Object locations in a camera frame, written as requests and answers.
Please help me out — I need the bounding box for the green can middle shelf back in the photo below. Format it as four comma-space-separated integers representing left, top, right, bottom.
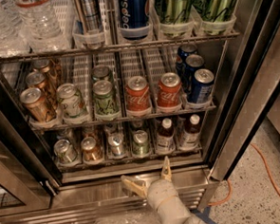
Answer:
91, 65, 113, 83

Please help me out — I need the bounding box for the tall silver plaid can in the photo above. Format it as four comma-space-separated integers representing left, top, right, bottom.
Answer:
73, 0, 105, 49

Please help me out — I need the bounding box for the silver can bottom shelf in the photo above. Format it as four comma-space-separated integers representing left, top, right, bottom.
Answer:
108, 132, 124, 158

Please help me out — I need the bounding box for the blue Pepsi can back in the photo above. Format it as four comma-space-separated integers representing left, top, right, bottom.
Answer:
174, 43, 200, 78

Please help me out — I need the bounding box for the red coca-cola can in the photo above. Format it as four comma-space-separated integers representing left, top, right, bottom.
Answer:
157, 72, 181, 108
125, 76, 151, 116

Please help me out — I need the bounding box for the orange cable on floor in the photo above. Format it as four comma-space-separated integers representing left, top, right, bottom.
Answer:
204, 140, 280, 216

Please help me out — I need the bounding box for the orange-brown can bottom shelf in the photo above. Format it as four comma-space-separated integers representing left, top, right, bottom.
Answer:
81, 137, 103, 164

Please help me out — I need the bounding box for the clear water bottle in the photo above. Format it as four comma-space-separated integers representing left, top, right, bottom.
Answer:
15, 0, 68, 52
0, 0, 30, 58

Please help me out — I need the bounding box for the gold can back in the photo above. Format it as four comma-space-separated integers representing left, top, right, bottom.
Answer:
32, 59, 59, 88

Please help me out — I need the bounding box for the red Coca-Cola can left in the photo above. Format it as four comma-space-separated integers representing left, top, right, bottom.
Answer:
125, 76, 151, 116

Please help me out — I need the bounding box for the tall green can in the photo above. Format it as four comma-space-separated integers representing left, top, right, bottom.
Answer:
193, 0, 237, 24
154, 0, 193, 38

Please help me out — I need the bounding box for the clear water bottle left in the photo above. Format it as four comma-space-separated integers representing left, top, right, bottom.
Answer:
0, 0, 30, 58

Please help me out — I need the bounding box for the blue tape on floor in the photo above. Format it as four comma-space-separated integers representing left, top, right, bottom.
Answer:
192, 207, 217, 224

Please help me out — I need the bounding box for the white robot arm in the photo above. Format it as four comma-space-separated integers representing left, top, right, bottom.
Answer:
121, 156, 208, 224

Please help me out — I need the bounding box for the green can middle shelf front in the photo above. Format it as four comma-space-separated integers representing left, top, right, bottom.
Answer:
93, 80, 119, 120

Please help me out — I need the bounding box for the stainless steel fridge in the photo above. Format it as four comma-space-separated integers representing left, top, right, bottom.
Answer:
0, 0, 280, 224

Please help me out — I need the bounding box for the blue Pepsi can middle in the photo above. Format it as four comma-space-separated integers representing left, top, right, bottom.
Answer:
182, 54, 205, 93

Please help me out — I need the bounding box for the clear water bottle right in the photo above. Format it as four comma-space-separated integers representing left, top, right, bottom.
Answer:
15, 0, 68, 52

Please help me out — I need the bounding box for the white-green can middle shelf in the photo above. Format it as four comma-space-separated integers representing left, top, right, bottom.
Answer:
56, 83, 88, 119

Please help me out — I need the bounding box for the red Coca-Cola can right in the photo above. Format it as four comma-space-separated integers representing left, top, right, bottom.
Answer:
157, 72, 181, 108

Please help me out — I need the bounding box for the brown bottle white cap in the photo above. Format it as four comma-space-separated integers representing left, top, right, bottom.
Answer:
178, 114, 201, 150
156, 118, 176, 155

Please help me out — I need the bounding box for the tall green can right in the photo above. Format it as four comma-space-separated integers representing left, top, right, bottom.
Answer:
193, 0, 237, 24

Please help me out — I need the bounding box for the open fridge door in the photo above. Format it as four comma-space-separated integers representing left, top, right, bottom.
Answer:
0, 89, 65, 218

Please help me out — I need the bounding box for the gold can front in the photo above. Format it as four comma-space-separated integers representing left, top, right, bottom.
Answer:
19, 87, 57, 122

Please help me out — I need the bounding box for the green soda can bottom shelf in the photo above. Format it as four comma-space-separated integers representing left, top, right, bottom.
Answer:
132, 130, 150, 158

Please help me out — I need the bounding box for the silver-green can bottom left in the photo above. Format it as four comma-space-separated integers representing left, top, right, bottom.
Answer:
54, 139, 78, 165

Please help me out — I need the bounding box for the brown bottle white cap left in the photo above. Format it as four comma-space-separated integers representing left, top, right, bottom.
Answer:
156, 118, 176, 155

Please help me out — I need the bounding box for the tall green can left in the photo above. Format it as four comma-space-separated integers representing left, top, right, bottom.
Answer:
154, 0, 193, 38

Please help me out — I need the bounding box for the gold can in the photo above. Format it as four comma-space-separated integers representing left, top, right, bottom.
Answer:
32, 59, 59, 88
19, 87, 57, 122
26, 71, 57, 108

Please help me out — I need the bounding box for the blue Pepsi can front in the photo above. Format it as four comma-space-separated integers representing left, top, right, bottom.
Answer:
188, 68, 215, 103

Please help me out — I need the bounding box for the gold can middle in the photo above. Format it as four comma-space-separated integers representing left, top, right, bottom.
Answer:
26, 71, 57, 108

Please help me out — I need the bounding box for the tall blue Pepsi can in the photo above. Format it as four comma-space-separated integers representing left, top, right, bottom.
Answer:
117, 0, 150, 40

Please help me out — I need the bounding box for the brown bottle white cap right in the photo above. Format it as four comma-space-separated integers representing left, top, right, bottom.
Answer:
178, 114, 201, 150

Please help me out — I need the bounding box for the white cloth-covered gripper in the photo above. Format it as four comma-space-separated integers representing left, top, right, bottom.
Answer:
121, 156, 192, 224

